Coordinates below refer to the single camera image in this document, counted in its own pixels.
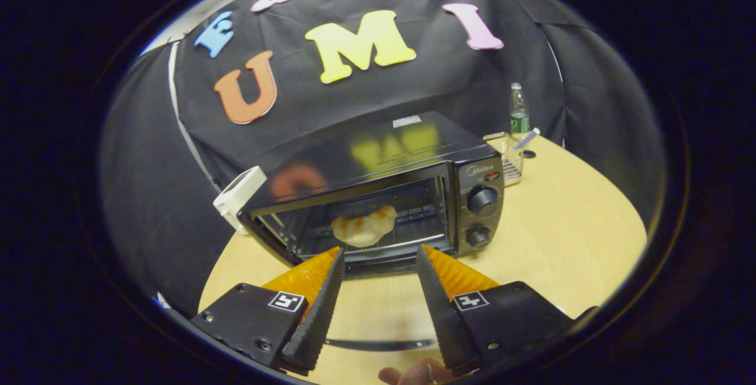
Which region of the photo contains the golden croissant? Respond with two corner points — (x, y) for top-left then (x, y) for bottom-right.
(331, 205), (397, 248)

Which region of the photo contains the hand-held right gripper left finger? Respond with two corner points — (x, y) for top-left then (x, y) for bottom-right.
(189, 247), (346, 372)

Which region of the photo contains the black backdrop cloth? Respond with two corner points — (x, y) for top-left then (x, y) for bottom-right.
(97, 0), (668, 315)

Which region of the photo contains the black electric oven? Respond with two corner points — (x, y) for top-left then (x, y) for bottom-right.
(236, 110), (506, 353)

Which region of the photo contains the metal wire basket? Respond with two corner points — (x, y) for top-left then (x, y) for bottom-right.
(483, 131), (525, 186)

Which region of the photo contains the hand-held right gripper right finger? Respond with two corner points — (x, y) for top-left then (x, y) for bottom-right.
(415, 244), (578, 372)

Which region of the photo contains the green plastic bottle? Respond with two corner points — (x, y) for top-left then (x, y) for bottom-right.
(510, 83), (530, 135)

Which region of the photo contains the white pen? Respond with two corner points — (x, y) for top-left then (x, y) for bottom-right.
(513, 128), (541, 151)

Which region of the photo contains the white toaster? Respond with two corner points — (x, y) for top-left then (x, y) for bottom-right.
(213, 165), (268, 235)

